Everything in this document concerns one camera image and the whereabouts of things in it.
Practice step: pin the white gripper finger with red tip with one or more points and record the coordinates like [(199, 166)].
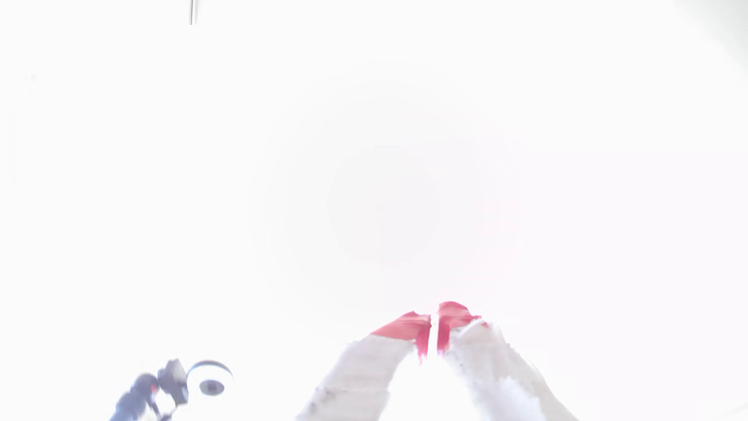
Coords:
[(485, 362), (362, 374)]

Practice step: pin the thin grey rod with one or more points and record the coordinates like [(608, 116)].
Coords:
[(192, 11)]

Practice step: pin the white round webcam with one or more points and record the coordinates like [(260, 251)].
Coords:
[(210, 380)]

